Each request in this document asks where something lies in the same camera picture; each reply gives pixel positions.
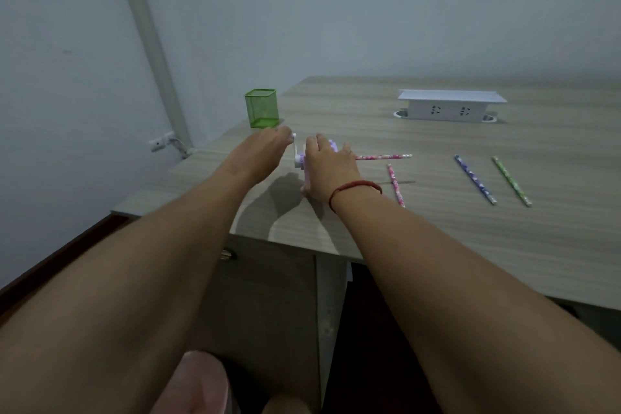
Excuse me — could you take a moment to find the person's right hand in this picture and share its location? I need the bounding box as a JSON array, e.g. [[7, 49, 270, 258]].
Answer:
[[300, 133, 371, 210]]

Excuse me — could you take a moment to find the person's left hand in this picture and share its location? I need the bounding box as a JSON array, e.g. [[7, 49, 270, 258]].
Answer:
[[228, 125, 294, 186]]

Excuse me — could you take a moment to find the purple pencil sharpener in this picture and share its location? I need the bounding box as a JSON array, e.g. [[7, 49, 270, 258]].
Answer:
[[290, 133, 340, 194]]

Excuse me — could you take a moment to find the green mesh pen holder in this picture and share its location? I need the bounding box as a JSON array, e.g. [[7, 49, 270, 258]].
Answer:
[[244, 88, 281, 129]]

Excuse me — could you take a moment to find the blue patterned pencil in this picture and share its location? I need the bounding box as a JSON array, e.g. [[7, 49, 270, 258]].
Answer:
[[453, 154, 499, 206]]

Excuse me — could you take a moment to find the green patterned pencil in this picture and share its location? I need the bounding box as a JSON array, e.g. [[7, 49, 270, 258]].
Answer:
[[490, 156, 534, 208]]

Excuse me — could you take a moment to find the person's right forearm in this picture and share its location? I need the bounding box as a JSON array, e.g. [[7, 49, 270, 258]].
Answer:
[[329, 183, 621, 414]]

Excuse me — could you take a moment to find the person's left forearm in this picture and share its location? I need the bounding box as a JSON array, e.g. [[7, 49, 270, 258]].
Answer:
[[0, 171, 265, 414]]

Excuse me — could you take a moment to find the person's bare knee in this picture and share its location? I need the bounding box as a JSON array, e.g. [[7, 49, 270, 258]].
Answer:
[[261, 397, 311, 414]]

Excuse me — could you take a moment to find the person's pink clothing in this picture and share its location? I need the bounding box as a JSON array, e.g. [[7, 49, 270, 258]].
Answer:
[[150, 349, 232, 414]]

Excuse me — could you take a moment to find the white desk socket box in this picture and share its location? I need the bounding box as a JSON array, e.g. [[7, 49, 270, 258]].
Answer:
[[393, 89, 508, 124]]

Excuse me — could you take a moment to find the wooden desk cabinet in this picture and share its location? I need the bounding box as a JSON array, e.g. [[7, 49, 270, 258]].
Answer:
[[125, 207, 355, 414]]

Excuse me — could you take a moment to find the red string bracelet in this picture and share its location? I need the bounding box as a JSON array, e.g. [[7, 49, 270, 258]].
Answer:
[[327, 179, 383, 214]]

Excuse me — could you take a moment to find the white cable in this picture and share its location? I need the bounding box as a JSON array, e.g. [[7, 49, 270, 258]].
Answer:
[[169, 136, 197, 160]]

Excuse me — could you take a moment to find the white wall socket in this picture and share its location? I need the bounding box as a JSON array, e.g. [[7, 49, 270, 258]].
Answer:
[[147, 131, 177, 153]]

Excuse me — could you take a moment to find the white wall pipe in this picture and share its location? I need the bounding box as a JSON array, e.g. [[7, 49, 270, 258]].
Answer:
[[109, 0, 193, 153]]

